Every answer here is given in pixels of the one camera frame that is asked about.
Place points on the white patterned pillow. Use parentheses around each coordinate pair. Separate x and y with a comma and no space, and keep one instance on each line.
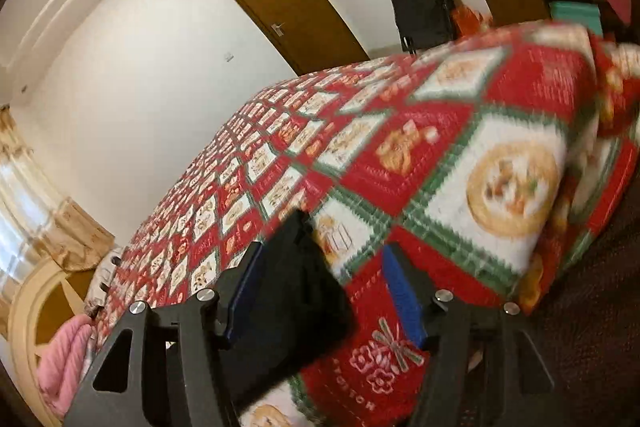
(102,280)

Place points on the pink folded blanket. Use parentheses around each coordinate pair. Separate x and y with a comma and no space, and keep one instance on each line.
(65,362)

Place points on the cream wooden headboard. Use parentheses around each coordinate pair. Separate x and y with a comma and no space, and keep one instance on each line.
(48,297)

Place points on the black pants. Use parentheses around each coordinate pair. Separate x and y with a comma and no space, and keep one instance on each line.
(282,309)

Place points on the beige patterned curtain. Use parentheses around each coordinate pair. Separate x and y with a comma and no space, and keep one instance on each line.
(37,220)

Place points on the brown wooden door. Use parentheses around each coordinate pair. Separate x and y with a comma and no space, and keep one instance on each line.
(309,34)

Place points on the red bag on floor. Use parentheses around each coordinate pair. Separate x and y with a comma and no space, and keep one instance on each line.
(469,22)

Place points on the red patchwork bedspread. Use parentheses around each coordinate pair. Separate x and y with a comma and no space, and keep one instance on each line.
(494,161)

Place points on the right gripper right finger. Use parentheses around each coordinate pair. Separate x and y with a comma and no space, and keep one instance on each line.
(437,323)

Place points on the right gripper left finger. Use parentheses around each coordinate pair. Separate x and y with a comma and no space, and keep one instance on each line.
(209,323)

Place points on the teal box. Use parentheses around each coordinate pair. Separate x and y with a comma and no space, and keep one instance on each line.
(586,14)

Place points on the black folding chair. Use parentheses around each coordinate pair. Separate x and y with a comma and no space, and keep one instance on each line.
(423,24)

